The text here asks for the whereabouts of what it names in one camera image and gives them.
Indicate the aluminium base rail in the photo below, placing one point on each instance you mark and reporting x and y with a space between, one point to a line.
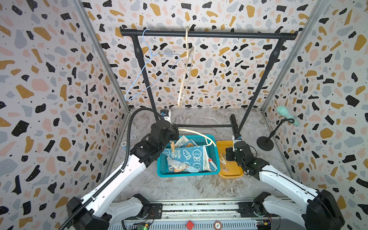
201 211

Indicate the teal jellyfish pattern towel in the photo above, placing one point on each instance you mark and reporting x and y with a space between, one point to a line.
194 153

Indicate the round red white sticker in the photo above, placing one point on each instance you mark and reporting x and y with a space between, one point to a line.
217 225

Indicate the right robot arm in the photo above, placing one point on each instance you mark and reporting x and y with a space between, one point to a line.
287 184

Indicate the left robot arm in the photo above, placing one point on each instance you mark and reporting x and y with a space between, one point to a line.
115 178

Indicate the light blue wire hanger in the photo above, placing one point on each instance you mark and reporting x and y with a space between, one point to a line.
138 51

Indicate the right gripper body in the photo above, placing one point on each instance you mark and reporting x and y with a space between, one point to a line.
234 156

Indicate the large wooden hanger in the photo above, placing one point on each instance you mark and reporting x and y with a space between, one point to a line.
209 141

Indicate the teal plastic basket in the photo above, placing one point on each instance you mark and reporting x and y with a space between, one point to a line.
163 170

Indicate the red diamond sticker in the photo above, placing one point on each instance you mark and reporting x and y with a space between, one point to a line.
190 225

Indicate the mint green microphone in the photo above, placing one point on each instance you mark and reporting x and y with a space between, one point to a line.
283 111

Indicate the black microphone stand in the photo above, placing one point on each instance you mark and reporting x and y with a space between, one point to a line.
265 143

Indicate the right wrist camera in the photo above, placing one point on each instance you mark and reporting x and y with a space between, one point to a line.
237 138

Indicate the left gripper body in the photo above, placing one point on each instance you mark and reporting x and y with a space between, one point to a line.
174 134

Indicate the black clothes rack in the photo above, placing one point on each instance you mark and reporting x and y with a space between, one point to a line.
280 37

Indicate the orange patterned towel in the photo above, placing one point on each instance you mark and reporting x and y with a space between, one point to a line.
176 166

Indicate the yellow plastic bin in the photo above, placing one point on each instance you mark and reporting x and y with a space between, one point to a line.
234 170

